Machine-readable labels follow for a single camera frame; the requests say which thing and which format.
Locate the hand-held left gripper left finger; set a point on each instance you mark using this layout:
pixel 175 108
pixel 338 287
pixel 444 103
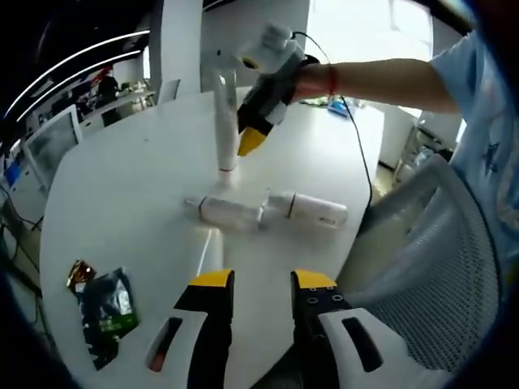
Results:
pixel 211 308

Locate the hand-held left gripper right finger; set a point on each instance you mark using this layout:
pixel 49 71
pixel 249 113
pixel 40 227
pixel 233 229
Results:
pixel 316 316

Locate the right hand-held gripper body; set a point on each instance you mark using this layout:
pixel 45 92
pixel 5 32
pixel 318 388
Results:
pixel 280 69

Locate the white skincare tube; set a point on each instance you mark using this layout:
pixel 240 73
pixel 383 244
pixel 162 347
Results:
pixel 225 129

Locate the small white pump bottle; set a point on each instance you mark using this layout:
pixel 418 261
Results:
pixel 227 212

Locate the dark green skincare sachet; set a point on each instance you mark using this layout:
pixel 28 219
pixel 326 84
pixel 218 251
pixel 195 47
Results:
pixel 107 312

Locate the gold foil skincare sachet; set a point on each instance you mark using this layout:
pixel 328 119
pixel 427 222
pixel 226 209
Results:
pixel 81 273

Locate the blue item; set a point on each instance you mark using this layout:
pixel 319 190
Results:
pixel 338 107

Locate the white chair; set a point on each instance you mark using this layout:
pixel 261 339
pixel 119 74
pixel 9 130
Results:
pixel 168 91

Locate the grey mesh office chair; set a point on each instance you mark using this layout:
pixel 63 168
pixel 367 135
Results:
pixel 430 263

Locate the white frosted partition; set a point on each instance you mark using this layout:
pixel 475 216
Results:
pixel 52 142

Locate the person's light blue shirt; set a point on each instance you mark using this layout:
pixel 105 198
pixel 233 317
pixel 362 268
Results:
pixel 486 133

